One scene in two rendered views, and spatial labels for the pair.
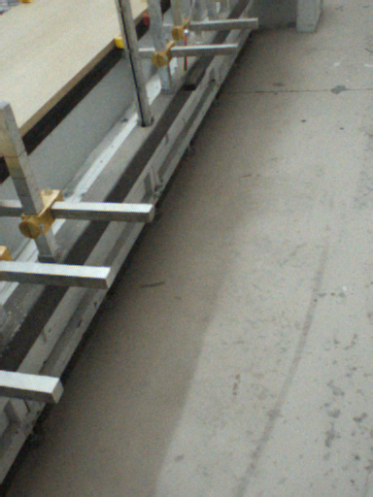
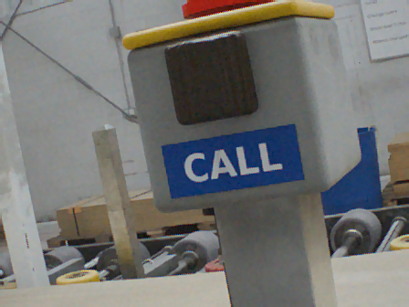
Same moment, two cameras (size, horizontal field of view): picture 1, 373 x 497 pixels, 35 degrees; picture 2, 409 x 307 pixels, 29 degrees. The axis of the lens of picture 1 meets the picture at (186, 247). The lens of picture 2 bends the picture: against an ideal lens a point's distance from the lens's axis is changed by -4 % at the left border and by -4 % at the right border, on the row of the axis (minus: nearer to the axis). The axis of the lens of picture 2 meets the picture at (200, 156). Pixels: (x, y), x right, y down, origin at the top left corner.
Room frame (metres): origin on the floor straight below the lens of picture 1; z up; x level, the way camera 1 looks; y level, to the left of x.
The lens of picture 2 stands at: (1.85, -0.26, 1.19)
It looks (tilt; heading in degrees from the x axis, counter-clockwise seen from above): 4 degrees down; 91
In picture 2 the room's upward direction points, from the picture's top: 11 degrees counter-clockwise
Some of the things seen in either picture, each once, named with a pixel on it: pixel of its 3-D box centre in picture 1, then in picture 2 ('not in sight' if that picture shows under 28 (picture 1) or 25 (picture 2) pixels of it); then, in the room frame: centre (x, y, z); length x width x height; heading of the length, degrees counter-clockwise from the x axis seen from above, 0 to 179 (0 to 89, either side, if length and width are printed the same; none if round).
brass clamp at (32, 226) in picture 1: (42, 214); not in sight; (1.20, 0.32, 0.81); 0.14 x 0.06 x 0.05; 159
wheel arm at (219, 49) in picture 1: (179, 52); not in sight; (2.13, -0.09, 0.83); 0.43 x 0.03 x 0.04; 69
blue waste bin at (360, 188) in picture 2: not in sight; (349, 177); (2.79, 5.74, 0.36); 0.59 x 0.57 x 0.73; 69
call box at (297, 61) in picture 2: not in sight; (252, 110); (1.87, 0.07, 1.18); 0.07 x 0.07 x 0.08; 69
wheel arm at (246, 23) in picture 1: (202, 26); not in sight; (2.36, -0.21, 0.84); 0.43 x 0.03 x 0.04; 69
